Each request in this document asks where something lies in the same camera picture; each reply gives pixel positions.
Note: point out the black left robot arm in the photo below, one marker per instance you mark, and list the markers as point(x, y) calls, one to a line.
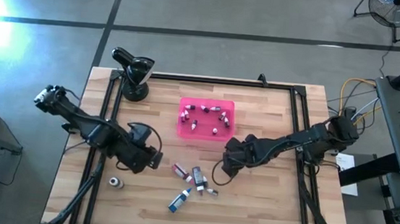
point(83, 123)

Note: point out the small red label dropper bottle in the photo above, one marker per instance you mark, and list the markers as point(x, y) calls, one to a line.
point(194, 124)

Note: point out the small teal label dropper bottle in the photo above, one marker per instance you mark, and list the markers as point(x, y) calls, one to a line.
point(213, 192)

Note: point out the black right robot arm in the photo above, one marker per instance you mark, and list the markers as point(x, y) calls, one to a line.
point(303, 139)

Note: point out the black clamp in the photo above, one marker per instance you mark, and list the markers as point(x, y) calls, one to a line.
point(262, 79)

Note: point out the white paper sheet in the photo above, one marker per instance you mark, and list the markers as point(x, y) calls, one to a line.
point(346, 163)

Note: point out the black table frame rails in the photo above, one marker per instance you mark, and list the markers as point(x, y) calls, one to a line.
point(224, 81)

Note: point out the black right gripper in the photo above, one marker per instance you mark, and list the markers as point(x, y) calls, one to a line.
point(240, 152)

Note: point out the large blue food coloring bottle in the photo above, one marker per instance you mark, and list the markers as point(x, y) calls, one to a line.
point(178, 201)

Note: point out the pink plastic bin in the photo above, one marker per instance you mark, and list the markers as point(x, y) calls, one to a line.
point(203, 136)

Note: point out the black desk lamp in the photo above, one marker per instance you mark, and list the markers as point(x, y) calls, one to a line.
point(136, 74)

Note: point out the large red food coloring bottle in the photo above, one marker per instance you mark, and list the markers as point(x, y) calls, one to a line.
point(180, 171)

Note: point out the small white cylinder container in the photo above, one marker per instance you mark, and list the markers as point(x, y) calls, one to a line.
point(114, 182)

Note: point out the small dark green dropper bottle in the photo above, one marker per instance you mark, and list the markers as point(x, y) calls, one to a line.
point(222, 115)

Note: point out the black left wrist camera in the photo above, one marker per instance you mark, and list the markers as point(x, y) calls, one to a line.
point(139, 134)

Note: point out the large purple food coloring bottle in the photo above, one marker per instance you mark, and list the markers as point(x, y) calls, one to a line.
point(198, 177)

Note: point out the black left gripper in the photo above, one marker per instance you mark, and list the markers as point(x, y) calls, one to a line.
point(136, 157)

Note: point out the small black dropper bottle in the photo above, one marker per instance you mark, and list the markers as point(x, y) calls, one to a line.
point(205, 181)

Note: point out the small purple label dropper bottle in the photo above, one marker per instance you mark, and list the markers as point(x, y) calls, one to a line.
point(215, 130)

